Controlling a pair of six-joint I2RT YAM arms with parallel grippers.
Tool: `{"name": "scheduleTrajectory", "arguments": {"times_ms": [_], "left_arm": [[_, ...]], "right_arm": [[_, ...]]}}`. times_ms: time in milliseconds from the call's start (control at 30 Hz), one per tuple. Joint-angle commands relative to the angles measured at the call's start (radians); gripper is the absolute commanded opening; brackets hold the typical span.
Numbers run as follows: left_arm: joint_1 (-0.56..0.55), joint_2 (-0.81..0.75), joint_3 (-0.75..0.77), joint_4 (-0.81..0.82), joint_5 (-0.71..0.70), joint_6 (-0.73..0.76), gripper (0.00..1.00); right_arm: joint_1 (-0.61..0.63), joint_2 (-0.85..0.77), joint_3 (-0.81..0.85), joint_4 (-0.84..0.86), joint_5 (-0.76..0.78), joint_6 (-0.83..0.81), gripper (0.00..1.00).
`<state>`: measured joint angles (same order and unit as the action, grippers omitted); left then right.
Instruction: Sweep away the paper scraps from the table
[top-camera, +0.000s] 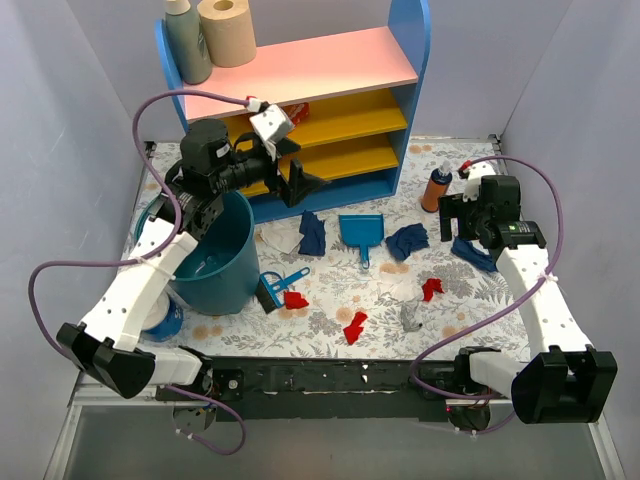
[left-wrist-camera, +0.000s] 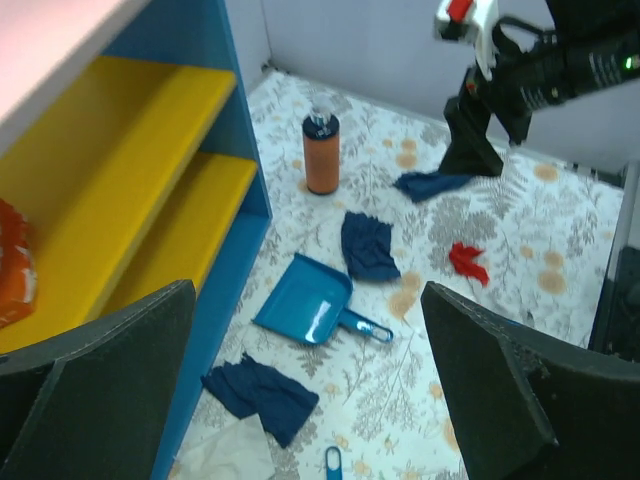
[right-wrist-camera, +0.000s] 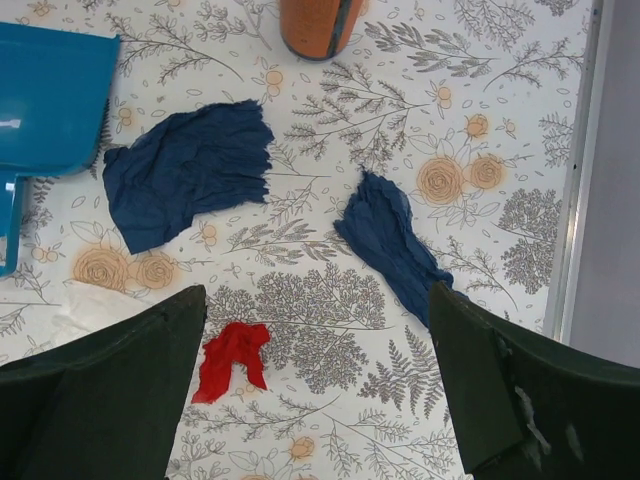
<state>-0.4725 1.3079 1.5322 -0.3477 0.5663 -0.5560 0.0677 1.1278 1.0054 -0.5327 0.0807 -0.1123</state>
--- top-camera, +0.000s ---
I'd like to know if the white paper scrap left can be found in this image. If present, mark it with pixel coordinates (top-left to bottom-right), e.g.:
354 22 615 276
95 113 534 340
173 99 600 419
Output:
260 224 304 254

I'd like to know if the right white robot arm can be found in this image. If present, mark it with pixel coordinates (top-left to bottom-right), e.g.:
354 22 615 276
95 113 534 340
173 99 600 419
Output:
439 175 618 424

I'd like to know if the red box upper shelf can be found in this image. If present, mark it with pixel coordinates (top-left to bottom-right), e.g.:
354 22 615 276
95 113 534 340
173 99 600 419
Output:
282 102 310 126

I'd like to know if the dark blue paper scrap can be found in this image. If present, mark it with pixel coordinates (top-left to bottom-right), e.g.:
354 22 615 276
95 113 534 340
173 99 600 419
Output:
385 223 429 262
451 237 497 273
298 211 326 257

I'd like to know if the red paper scrap right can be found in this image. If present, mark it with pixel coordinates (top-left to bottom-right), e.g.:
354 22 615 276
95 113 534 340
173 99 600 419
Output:
422 278 444 302

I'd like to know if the floral table cloth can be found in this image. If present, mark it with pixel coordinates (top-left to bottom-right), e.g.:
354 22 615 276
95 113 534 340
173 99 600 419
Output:
169 138 529 361

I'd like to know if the red paper scrap middle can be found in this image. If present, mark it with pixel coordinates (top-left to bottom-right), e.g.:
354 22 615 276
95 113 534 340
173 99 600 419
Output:
343 311 368 345

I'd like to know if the dark blue paper scrap right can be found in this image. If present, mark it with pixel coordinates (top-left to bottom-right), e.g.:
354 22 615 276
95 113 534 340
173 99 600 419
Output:
451 237 497 273

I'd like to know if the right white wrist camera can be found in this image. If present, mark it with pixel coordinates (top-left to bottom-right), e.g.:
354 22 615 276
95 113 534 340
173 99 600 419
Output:
458 161 496 202

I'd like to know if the grey green bottle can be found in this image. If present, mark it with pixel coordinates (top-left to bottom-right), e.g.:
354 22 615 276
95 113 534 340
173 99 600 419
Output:
164 0 212 85

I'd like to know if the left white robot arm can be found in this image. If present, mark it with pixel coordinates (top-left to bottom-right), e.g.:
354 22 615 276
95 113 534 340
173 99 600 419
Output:
56 113 326 400

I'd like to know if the dark blue paper scrap middle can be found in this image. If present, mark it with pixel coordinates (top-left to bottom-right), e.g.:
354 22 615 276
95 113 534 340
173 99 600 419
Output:
385 223 429 262

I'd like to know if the blue plastic dustpan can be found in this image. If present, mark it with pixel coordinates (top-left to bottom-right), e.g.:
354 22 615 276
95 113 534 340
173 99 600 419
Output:
339 214 384 269

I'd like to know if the teal plastic bucket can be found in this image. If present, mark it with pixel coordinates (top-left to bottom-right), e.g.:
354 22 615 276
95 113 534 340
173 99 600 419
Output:
135 189 261 317

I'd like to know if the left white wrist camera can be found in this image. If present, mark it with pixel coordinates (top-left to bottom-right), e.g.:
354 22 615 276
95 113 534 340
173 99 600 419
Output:
249 102 294 144

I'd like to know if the dark blue paper scrap left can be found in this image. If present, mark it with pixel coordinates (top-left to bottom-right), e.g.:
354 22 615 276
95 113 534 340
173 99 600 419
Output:
298 211 326 257

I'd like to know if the blue pink yellow shelf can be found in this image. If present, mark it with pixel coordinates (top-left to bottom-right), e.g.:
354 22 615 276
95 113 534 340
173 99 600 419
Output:
154 0 432 224

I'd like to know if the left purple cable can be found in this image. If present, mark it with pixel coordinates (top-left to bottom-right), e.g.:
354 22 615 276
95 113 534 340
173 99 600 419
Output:
28 90 251 456

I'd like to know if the brown paper roll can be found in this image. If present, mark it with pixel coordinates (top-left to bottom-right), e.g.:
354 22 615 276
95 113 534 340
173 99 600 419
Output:
197 0 257 68

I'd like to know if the red paper scrap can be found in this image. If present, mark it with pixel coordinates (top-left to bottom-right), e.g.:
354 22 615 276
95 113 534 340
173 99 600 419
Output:
343 311 368 345
284 291 309 310
422 278 444 302

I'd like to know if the orange spray bottle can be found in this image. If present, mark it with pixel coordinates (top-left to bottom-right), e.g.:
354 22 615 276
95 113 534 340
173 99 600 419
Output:
421 160 453 213

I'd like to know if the aluminium frame rail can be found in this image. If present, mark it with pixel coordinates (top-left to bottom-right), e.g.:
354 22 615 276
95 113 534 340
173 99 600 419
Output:
42 372 166 480

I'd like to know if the blue hand brush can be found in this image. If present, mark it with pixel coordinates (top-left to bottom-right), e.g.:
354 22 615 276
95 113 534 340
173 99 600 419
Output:
255 267 311 314

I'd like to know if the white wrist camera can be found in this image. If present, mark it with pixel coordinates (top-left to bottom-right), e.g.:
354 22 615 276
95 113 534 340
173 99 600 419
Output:
249 102 294 144
458 161 496 202

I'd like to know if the red paper scrap left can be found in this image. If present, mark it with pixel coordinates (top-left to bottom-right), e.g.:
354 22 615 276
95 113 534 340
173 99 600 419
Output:
284 291 309 310

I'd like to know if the white blue tape roll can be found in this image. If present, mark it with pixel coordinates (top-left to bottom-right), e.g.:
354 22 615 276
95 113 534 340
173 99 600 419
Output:
141 292 184 343

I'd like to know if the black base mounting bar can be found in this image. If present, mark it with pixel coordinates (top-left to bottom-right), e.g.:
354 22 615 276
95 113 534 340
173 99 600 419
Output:
185 357 448 422

